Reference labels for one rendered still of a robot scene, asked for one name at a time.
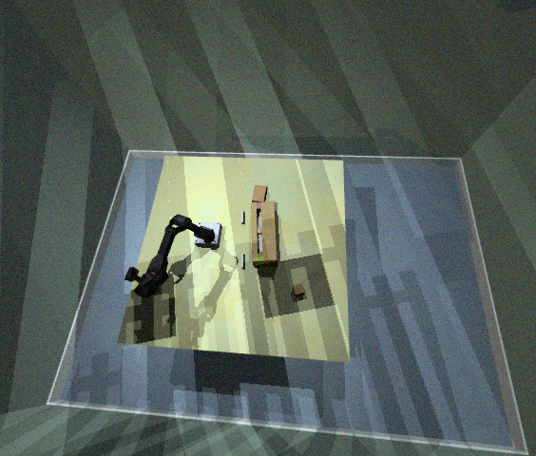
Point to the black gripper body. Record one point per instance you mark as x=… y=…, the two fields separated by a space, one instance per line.
x=132 y=275

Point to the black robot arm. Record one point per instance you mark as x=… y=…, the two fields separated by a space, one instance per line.
x=158 y=264

